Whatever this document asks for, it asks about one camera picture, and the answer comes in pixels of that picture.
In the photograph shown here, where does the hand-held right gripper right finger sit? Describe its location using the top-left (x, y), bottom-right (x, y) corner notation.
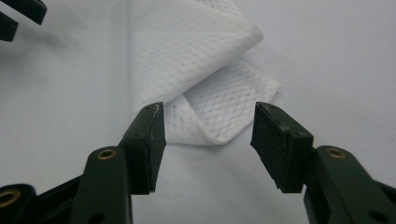
top-left (250, 101), bottom-right (315, 194)

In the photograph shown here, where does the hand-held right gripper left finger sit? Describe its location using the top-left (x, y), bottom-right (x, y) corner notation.
top-left (118, 102), bottom-right (167, 196)

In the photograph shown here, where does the white mesh laundry bag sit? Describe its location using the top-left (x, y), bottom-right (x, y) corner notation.
top-left (128, 0), bottom-right (281, 147)

